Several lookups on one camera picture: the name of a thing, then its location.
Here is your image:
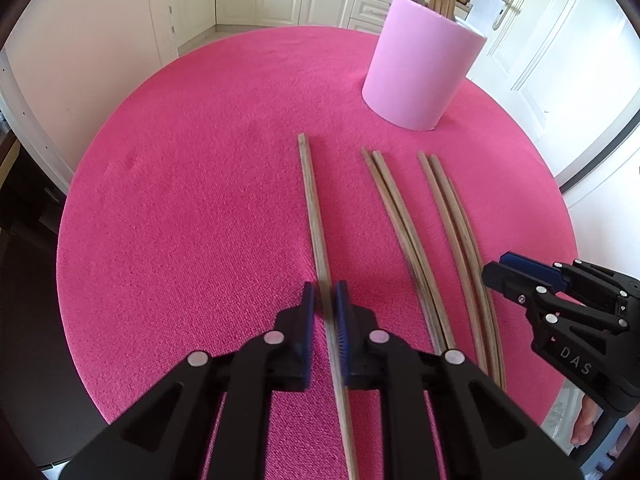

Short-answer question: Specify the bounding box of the pink cylindrical utensil holder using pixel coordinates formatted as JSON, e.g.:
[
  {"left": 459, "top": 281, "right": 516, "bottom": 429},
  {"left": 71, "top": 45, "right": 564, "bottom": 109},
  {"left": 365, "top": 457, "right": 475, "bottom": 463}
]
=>
[{"left": 361, "top": 0, "right": 488, "bottom": 132}]

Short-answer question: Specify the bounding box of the dark wooden side cabinet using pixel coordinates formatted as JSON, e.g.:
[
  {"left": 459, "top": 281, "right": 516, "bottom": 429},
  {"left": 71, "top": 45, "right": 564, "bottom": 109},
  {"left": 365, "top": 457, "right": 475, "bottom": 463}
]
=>
[{"left": 0, "top": 140, "right": 101, "bottom": 461}]

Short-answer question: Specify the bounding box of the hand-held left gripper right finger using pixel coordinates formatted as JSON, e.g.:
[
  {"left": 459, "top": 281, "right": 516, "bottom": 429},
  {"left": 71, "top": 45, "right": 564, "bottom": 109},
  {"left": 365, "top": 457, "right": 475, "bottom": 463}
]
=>
[{"left": 334, "top": 280, "right": 583, "bottom": 480}]

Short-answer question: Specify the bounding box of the cream kitchen drawer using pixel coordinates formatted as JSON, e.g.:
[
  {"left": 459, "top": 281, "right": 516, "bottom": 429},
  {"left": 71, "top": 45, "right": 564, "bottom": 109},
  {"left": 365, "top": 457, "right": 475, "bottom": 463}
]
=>
[
  {"left": 352, "top": 0, "right": 391, "bottom": 18},
  {"left": 347, "top": 17, "right": 383, "bottom": 35}
]

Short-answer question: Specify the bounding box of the wooden chopstick pair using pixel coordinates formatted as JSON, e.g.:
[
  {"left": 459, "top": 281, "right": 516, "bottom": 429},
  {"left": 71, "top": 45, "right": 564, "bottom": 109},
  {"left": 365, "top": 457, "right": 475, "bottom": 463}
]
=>
[{"left": 361, "top": 147, "right": 447, "bottom": 358}]

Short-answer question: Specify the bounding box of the white door with red poster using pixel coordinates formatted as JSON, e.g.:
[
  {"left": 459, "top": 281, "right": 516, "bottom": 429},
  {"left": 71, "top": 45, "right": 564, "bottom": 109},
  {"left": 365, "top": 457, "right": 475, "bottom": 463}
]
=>
[{"left": 465, "top": 0, "right": 601, "bottom": 111}]

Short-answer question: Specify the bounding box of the magenta fuzzy table cover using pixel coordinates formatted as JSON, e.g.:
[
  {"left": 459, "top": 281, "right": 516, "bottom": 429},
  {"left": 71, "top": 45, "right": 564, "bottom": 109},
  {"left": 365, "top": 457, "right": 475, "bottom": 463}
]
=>
[{"left": 56, "top": 25, "right": 581, "bottom": 480}]

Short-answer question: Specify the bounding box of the person's bare foot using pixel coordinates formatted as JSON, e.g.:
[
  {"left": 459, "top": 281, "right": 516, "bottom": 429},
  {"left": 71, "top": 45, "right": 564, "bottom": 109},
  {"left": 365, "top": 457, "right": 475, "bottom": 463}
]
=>
[{"left": 571, "top": 401, "right": 602, "bottom": 450}]

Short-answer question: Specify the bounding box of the metal door handle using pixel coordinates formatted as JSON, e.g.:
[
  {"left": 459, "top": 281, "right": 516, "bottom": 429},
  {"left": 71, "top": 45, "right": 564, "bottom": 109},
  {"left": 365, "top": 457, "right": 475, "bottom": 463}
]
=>
[{"left": 491, "top": 0, "right": 518, "bottom": 31}]

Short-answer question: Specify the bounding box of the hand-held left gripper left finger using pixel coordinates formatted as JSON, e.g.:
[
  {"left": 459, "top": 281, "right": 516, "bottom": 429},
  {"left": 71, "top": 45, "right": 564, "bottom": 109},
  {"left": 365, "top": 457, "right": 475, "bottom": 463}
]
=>
[{"left": 60, "top": 281, "right": 317, "bottom": 480}]

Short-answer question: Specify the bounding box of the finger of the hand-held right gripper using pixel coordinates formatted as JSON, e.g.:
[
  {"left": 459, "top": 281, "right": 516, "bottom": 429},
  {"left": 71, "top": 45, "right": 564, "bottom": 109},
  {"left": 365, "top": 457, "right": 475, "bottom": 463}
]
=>
[
  {"left": 500, "top": 252, "right": 640, "bottom": 311},
  {"left": 482, "top": 261, "right": 627, "bottom": 332}
]

